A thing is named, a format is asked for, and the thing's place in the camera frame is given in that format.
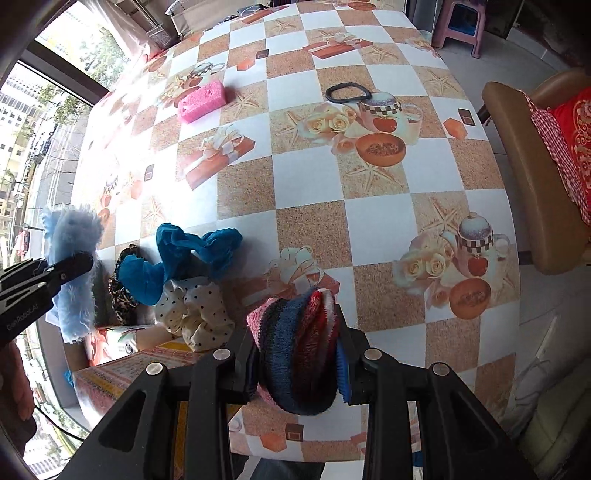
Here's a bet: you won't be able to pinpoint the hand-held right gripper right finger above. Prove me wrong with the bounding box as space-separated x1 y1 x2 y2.
332 307 536 480

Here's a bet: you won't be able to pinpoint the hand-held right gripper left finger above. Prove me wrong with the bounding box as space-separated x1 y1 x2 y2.
60 330 259 480

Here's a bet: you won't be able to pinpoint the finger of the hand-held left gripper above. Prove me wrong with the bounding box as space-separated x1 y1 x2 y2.
0 251 95 319

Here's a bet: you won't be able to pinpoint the light blue fluffy cloth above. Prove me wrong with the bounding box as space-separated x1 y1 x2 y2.
41 203 105 345

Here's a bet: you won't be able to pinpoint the person's left forearm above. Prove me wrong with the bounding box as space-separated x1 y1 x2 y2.
0 340 38 449

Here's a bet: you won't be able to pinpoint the leopard print scrunchie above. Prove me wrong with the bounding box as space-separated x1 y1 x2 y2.
107 244 140 326

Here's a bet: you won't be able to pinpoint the white polka dot scrunchie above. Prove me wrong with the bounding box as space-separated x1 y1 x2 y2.
154 276 236 354

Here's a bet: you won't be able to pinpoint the blue scrunchie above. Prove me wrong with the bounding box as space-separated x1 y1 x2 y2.
156 222 243 281
117 256 167 306

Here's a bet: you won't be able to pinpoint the floral printed box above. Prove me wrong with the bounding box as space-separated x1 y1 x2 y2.
89 322 158 366

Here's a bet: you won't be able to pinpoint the person's jeans legs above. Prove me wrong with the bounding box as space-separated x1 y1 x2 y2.
230 453 325 480

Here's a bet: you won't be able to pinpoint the red patterned box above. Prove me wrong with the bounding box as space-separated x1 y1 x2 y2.
73 338 242 417

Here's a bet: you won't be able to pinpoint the checkered printed tablecloth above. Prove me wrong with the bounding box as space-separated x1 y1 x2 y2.
73 0 521 468

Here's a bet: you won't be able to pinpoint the small pink sponge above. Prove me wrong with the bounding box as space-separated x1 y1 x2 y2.
177 82 227 125

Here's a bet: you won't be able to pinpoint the grey woven basket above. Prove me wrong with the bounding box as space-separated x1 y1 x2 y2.
147 22 179 50

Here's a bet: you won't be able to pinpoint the pink curtain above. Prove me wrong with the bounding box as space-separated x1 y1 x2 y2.
87 0 163 48

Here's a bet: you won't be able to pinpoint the brown chair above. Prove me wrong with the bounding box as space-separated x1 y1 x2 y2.
481 68 591 276

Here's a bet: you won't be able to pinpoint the red checked cloth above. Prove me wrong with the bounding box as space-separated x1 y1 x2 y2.
521 89 591 219

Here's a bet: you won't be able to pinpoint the red cushion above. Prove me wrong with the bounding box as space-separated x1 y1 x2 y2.
551 87 591 209

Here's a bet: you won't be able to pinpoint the pink plastic stool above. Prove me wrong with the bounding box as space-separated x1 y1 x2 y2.
431 0 488 59

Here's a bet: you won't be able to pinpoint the black hair tie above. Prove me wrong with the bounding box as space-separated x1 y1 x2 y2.
324 82 373 106

